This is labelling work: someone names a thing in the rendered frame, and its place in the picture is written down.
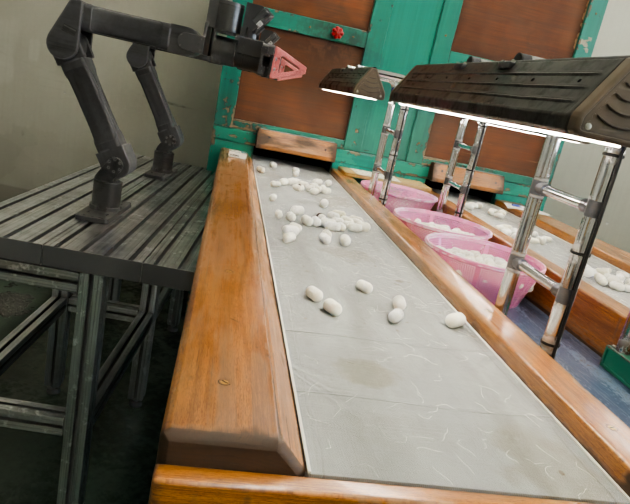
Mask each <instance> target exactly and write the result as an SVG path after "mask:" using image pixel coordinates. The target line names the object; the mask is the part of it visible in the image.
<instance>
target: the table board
mask: <svg viewBox="0 0 630 504"><path fill-rule="evenodd" d="M148 504H594V503H583V502H572V501H561V500H550V499H539V498H529V497H518V496H507V495H496V494H485V493H474V492H463V491H452V490H441V489H430V488H419V487H408V486H397V485H386V484H375V483H364V482H353V481H342V480H331V479H321V478H310V477H299V476H288V475H277V474H266V473H255V472H244V471H233V470H222V469H211V468H200V467H189V466H178V465H167V464H156V465H155V468H154V471H153V476H152V481H151V487H150V494H149V501H148Z"/></svg>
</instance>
